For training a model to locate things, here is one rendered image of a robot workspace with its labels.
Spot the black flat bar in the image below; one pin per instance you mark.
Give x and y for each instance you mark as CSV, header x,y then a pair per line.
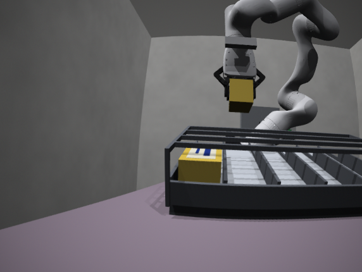
x,y
252,196

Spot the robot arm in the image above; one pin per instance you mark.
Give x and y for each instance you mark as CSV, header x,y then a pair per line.
x,y
314,21

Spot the yellow butter carton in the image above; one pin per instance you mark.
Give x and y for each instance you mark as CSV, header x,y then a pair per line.
x,y
200,165
240,95

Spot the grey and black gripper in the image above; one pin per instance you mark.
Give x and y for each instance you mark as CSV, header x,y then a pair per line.
x,y
238,64

